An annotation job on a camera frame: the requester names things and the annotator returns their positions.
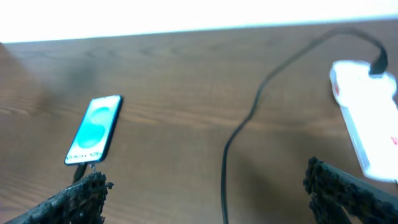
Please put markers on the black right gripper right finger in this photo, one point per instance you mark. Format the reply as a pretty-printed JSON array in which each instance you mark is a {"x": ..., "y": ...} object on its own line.
[{"x": 334, "y": 195}]

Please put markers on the white power strip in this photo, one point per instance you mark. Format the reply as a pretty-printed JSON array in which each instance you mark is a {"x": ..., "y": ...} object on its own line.
[{"x": 370, "y": 113}]

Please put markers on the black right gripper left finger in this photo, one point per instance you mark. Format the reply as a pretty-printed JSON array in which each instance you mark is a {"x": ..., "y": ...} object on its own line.
[{"x": 79, "y": 203}]

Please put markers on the blue Galaxy smartphone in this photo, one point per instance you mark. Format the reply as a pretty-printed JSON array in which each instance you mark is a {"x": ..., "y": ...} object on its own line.
[{"x": 93, "y": 137}]

